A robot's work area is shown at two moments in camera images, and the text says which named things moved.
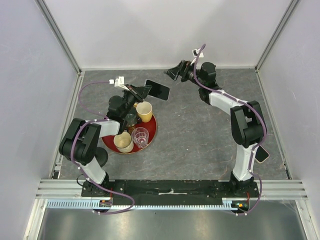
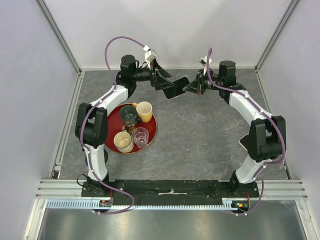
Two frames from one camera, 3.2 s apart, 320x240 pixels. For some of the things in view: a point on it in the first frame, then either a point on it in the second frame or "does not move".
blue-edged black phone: [158, 90] to [177, 88]
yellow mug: [144, 110] does not move
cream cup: [124, 142] does not move
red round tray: [151, 126] does not move
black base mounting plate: [200, 192] does not move
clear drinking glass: [140, 136] does not move
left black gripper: [139, 93] to [154, 69]
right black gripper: [183, 67] to [198, 86]
